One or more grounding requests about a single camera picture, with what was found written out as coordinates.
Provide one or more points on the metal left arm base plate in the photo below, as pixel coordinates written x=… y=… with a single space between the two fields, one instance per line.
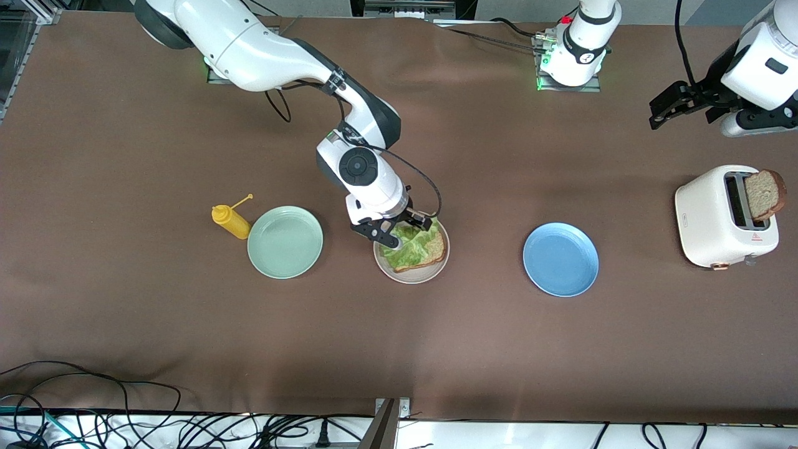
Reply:
x=567 y=89

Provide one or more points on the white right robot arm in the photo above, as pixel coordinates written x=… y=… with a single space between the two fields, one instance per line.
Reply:
x=249 y=50

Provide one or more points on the green lettuce leaf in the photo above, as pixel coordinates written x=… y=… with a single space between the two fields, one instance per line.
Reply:
x=414 y=249

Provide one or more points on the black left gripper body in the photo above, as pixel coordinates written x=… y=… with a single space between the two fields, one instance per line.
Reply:
x=709 y=91

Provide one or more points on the beige plate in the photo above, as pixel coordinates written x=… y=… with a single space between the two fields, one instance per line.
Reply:
x=411 y=278

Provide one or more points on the brown bread slice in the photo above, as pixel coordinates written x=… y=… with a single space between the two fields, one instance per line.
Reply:
x=764 y=194
x=430 y=260

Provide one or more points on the white toaster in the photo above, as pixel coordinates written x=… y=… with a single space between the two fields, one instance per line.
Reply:
x=704 y=218

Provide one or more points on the metal edge bracket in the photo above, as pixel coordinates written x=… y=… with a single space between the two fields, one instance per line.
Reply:
x=389 y=424

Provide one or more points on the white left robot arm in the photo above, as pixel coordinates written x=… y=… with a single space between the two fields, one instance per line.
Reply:
x=583 y=50

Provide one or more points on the yellow mustard squeeze bottle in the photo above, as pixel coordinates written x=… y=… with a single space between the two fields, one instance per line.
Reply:
x=232 y=223

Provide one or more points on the blue plate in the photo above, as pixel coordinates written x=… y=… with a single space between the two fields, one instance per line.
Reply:
x=561 y=260

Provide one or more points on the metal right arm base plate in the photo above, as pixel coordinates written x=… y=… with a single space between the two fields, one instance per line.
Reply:
x=215 y=78

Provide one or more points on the brown table cover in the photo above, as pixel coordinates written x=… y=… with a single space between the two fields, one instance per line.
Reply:
x=399 y=349

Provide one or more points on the clear enclosure with aluminium frame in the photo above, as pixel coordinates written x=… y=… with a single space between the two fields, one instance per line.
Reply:
x=15 y=37

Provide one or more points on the black power plug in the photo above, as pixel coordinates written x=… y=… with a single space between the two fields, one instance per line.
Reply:
x=322 y=433

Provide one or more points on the black equipment rack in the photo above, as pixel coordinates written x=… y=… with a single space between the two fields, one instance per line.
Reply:
x=411 y=7

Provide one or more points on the mint green plate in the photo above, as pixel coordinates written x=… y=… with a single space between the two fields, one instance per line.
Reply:
x=285 y=243

